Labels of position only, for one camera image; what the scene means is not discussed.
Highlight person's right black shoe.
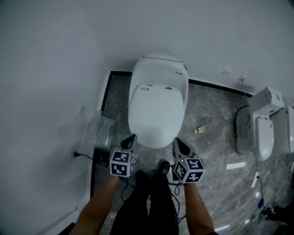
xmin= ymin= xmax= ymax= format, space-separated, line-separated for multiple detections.
xmin=158 ymin=160 xmax=171 ymax=176

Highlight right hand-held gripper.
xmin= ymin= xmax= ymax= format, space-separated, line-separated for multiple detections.
xmin=172 ymin=137 xmax=206 ymax=185

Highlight person's left forearm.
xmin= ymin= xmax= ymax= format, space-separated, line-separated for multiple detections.
xmin=77 ymin=175 xmax=120 ymax=235

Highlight black plug cable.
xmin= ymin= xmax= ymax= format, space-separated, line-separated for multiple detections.
xmin=76 ymin=153 xmax=95 ymax=162

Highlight white slim toilet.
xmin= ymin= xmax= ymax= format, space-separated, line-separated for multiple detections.
xmin=283 ymin=105 xmax=294 ymax=154

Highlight black power adapter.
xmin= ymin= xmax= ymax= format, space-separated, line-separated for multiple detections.
xmin=93 ymin=148 xmax=111 ymax=167

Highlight white power strip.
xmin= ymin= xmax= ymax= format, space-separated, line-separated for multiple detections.
xmin=251 ymin=172 xmax=260 ymax=188

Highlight white rounded toilet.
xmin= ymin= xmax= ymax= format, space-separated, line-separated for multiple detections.
xmin=127 ymin=53 xmax=190 ymax=150

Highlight crumpled clear plastic wrap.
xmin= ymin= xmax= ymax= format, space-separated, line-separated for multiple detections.
xmin=83 ymin=110 xmax=117 ymax=151

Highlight black equipment pile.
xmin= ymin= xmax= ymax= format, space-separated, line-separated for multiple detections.
xmin=260 ymin=202 xmax=294 ymax=227

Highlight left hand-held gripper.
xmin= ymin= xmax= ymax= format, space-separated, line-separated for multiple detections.
xmin=109 ymin=134 xmax=138 ymax=178

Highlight white toilet with square tank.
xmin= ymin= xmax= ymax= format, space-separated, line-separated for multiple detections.
xmin=249 ymin=86 xmax=286 ymax=162

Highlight person's black trousers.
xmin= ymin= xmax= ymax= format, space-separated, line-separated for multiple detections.
xmin=110 ymin=172 xmax=180 ymax=235

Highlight person's right forearm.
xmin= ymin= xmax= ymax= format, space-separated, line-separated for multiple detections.
xmin=182 ymin=181 xmax=215 ymax=235

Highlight black looped cable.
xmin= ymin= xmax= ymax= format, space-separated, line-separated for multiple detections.
xmin=233 ymin=105 xmax=250 ymax=139

